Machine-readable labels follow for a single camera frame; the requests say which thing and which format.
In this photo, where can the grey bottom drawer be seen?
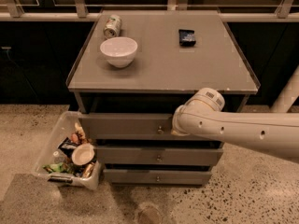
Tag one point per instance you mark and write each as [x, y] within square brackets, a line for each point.
[159, 177]

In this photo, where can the dark blue snack packet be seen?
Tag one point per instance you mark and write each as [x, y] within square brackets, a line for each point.
[186, 38]

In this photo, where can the grey middle drawer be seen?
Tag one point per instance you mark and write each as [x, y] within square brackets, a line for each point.
[159, 156]

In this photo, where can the white pole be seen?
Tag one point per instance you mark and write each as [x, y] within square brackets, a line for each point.
[288, 95]

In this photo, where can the clear plastic bin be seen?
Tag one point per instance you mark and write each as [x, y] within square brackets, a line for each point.
[87, 176]

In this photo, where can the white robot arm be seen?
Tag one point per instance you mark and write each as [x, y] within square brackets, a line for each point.
[274, 134]

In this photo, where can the grey drawer cabinet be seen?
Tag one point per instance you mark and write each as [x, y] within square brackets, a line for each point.
[163, 74]

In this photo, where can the white bowl in bin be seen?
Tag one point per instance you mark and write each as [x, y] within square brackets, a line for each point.
[83, 154]

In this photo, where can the grey drawer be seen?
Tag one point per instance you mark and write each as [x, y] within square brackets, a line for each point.
[131, 126]
[159, 177]
[159, 156]

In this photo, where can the metal window railing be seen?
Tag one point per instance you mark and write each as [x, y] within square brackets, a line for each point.
[228, 10]

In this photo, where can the crushed soda can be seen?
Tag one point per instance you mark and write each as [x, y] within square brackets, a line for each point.
[112, 27]

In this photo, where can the grey top drawer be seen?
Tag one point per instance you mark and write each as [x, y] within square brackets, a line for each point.
[131, 126]

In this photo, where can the white ceramic bowl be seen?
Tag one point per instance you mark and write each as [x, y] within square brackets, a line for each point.
[119, 51]

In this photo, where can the black snack packet in bin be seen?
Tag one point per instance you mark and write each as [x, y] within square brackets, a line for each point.
[67, 147]

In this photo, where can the green snack wrapper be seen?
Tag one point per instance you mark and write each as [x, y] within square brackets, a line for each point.
[60, 167]

